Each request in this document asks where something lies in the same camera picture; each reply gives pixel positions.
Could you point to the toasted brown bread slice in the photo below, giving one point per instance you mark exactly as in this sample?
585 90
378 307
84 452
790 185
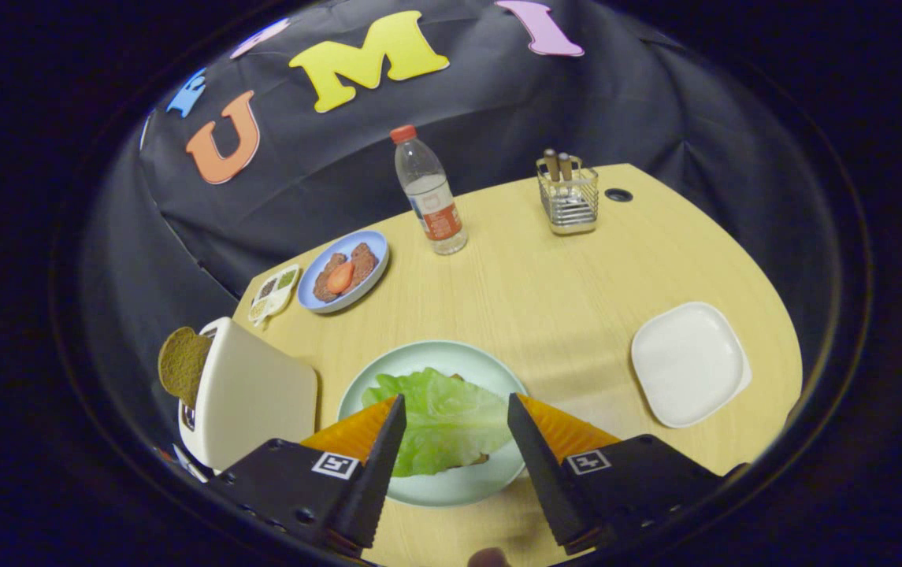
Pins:
181 366

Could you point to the clear water bottle red cap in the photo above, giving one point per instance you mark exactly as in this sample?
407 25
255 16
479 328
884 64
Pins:
435 205

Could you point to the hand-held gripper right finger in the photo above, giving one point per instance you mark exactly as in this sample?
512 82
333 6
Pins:
549 480

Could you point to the pale green round plate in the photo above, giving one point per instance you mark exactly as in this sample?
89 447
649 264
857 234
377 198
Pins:
419 354

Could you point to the brown meat patty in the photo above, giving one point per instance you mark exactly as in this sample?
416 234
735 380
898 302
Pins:
323 290
364 260

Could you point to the blue round plate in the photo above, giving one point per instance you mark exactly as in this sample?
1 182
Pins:
376 244

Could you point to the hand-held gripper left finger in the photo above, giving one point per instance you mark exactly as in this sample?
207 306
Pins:
376 480

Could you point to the white square plate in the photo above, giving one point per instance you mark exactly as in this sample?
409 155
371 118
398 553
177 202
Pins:
687 366

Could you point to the green lettuce leaf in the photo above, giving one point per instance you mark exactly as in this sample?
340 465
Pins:
443 417

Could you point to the red tomato slice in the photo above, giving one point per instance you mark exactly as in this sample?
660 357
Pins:
340 277

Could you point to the white seasoning tray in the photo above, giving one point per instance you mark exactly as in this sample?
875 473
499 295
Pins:
273 295

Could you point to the white toaster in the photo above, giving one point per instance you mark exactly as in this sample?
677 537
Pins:
261 394

